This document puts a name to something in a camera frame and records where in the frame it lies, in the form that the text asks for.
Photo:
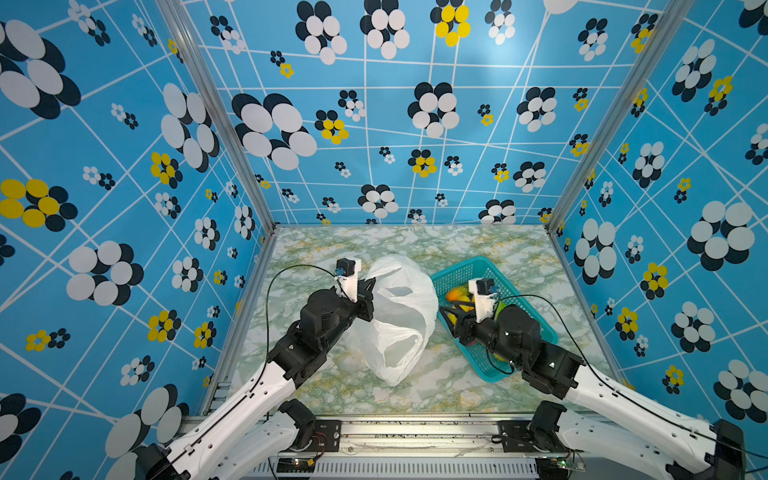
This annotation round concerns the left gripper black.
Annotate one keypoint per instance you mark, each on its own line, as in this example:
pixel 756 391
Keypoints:
pixel 365 289

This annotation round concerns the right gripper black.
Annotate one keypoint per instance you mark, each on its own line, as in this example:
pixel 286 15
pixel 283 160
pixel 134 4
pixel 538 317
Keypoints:
pixel 467 317

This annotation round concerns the green orange papaya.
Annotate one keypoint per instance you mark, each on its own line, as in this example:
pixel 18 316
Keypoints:
pixel 459 293

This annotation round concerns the teal plastic basket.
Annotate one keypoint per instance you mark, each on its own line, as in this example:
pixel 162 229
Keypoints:
pixel 490 368

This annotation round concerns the white plastic bag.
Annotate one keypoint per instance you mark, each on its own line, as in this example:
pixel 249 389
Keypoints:
pixel 404 318

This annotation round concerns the green fruit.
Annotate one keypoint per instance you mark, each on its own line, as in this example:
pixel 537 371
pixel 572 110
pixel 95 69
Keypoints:
pixel 499 307

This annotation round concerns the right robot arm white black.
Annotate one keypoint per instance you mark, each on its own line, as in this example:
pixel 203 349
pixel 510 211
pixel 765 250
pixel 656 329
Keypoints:
pixel 590 412

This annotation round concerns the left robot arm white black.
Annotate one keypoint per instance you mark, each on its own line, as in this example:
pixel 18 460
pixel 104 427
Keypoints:
pixel 262 419

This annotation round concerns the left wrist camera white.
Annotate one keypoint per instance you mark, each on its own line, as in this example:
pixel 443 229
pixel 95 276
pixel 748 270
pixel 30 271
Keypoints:
pixel 347 276

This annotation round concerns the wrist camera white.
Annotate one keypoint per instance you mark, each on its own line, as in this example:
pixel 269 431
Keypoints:
pixel 347 276
pixel 484 294

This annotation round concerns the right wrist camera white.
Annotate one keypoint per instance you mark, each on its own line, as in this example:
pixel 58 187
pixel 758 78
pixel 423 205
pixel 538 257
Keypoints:
pixel 484 294

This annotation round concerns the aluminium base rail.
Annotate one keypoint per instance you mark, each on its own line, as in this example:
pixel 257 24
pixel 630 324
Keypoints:
pixel 434 449

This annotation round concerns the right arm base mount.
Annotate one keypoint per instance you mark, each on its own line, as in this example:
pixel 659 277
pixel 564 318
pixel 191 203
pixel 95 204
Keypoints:
pixel 543 433

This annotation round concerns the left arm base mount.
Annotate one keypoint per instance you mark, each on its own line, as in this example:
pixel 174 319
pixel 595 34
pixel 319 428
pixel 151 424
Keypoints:
pixel 321 436

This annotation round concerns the left aluminium corner post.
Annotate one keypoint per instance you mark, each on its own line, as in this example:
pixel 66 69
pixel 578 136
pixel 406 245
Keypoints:
pixel 179 26

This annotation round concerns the aluminium corner post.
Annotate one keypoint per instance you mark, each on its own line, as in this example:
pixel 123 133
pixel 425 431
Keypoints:
pixel 669 23
pixel 179 26

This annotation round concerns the right aluminium corner post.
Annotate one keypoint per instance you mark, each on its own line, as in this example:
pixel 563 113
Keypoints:
pixel 669 23

